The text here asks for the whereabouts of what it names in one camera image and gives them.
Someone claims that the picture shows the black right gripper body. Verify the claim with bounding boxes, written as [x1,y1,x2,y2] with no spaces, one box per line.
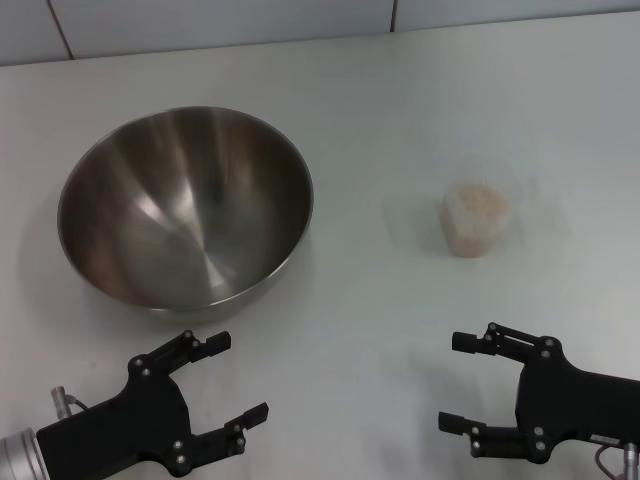
[514,338,640,465]

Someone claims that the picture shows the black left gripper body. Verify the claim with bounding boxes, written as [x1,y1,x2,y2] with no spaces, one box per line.
[36,353,200,478]

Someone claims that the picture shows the clear plastic cup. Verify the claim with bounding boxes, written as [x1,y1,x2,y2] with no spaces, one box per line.
[438,162,532,260]

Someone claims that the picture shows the white rice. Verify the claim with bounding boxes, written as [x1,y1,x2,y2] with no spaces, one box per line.
[439,182,513,259]

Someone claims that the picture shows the stainless steel mixing bowl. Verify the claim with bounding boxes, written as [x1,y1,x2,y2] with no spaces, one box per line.
[57,105,315,324]

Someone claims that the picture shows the right metal cable connector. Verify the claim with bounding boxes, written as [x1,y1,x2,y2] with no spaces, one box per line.
[597,439,640,480]

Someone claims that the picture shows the metal cable connector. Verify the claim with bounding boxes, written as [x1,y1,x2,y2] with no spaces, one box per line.
[597,439,640,480]
[49,385,90,420]

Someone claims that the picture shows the left metal cable connector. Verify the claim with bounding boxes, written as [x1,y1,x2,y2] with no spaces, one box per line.
[49,385,90,420]

